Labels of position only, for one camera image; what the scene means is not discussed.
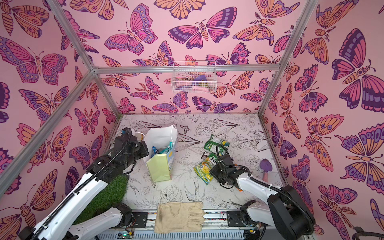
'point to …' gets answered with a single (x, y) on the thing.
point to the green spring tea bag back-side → (211, 144)
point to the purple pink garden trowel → (266, 165)
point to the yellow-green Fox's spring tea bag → (203, 170)
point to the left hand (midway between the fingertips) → (148, 143)
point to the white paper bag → (161, 141)
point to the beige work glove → (179, 217)
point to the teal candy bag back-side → (170, 147)
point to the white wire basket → (197, 76)
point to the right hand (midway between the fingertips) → (210, 170)
